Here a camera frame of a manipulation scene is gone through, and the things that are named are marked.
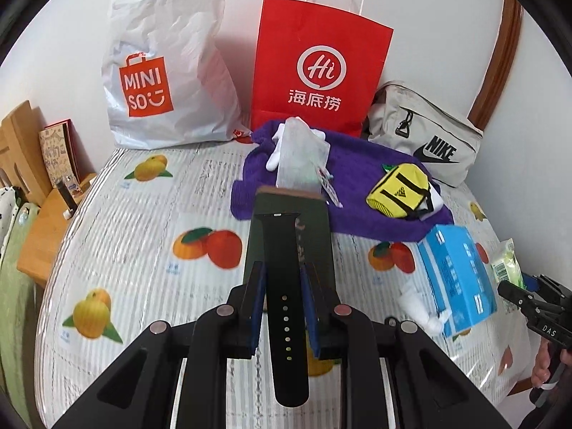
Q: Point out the wooden headboard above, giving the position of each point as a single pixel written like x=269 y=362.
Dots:
x=22 y=143

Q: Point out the white squeeze tube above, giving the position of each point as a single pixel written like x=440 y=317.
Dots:
x=418 y=306

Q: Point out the person's right hand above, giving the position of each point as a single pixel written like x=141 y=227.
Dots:
x=541 y=368

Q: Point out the red paper bag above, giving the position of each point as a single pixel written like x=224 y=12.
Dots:
x=290 y=31

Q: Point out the dark green box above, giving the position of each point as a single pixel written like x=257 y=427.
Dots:
x=319 y=232

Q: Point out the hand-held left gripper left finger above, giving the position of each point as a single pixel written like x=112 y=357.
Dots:
x=258 y=304

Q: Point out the fruit print bed sheet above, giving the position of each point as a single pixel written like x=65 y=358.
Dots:
x=134 y=232

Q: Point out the blue tissue box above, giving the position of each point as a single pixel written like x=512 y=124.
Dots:
x=456 y=268

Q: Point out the pale green cloth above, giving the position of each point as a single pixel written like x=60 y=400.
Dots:
x=18 y=299

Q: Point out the white plastic shopping bag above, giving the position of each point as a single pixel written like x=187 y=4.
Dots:
x=178 y=53

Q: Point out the translucent plastic pouch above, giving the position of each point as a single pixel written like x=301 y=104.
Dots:
x=299 y=156

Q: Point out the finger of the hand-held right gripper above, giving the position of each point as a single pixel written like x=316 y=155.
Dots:
x=514 y=292
x=532 y=282

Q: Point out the yellow pouch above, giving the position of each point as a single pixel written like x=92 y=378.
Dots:
x=393 y=187

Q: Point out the red and brown book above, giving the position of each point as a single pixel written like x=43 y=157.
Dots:
x=56 y=152

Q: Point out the small black object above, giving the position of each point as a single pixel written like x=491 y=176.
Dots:
x=67 y=199

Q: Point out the green wet wipes packet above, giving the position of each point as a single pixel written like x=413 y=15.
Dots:
x=507 y=263

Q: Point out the brown wooden door frame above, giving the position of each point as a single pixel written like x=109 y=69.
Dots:
x=500 y=53

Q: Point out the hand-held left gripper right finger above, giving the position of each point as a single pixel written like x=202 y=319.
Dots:
x=308 y=308

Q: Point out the wooden nightstand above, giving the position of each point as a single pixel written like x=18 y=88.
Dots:
x=49 y=232

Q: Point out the purple towel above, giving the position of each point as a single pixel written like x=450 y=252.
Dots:
x=357 y=161

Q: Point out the grey waist bag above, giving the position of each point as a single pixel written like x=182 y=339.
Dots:
x=429 y=116

